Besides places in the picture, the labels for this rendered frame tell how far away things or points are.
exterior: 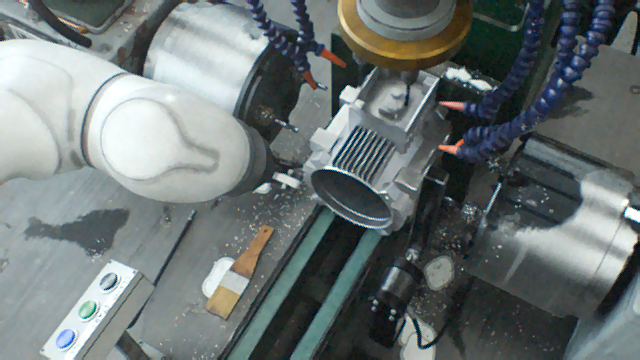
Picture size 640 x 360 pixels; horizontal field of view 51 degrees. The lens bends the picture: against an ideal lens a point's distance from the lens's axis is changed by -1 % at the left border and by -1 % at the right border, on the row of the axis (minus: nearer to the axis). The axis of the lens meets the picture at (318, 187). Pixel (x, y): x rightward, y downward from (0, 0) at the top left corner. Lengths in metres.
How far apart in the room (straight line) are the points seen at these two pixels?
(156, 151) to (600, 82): 1.23
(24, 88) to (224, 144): 0.19
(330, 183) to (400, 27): 0.40
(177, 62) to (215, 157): 0.56
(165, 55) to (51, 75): 0.51
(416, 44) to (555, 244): 0.34
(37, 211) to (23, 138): 0.83
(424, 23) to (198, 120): 0.39
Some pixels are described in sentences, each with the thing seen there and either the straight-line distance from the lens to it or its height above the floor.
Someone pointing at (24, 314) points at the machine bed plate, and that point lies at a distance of 1.40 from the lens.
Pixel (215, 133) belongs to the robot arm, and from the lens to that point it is 0.61.
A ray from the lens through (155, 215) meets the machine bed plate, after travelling 1.40.
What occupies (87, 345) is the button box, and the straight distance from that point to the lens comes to 1.03.
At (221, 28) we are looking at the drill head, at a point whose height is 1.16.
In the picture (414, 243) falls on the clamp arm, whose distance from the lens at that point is 1.06.
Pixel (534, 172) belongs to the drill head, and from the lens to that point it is 1.02.
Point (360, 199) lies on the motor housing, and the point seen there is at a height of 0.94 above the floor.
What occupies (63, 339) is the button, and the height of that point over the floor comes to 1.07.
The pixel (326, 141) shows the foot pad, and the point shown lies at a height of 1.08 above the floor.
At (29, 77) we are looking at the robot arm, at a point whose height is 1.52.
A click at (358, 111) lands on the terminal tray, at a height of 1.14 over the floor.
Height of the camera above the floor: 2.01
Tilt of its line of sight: 61 degrees down
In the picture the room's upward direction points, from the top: 2 degrees counter-clockwise
